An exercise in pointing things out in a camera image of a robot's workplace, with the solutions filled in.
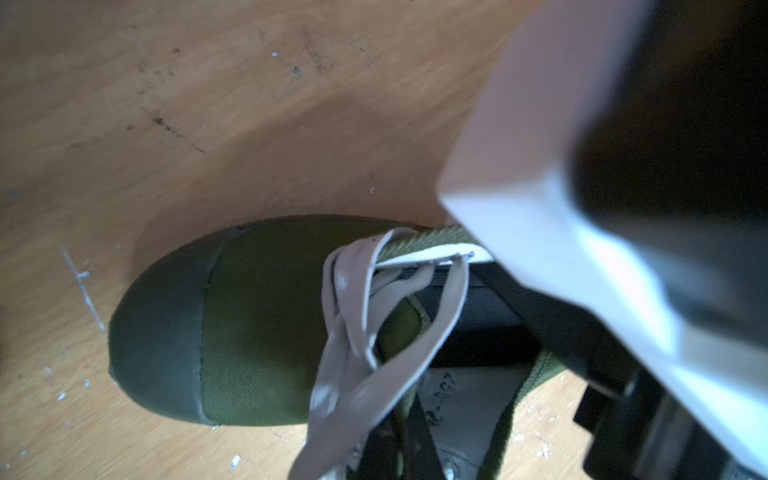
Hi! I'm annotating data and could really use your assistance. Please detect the green shoe white laces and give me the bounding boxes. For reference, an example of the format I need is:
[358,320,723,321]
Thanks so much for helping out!
[108,215,564,479]

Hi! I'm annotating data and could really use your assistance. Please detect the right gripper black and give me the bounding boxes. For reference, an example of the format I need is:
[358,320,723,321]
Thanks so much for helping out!
[473,263,758,479]

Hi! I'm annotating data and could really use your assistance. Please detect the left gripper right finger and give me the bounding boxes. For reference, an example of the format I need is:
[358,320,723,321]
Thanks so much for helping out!
[404,396,446,480]

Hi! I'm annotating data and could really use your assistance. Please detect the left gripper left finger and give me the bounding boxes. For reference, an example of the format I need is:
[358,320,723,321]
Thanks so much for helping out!
[353,413,402,480]

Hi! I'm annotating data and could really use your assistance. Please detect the black insole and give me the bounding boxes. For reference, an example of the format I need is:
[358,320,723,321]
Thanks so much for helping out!
[431,263,541,368]

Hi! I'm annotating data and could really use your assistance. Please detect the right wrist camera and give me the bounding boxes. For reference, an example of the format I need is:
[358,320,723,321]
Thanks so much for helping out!
[437,0,768,478]

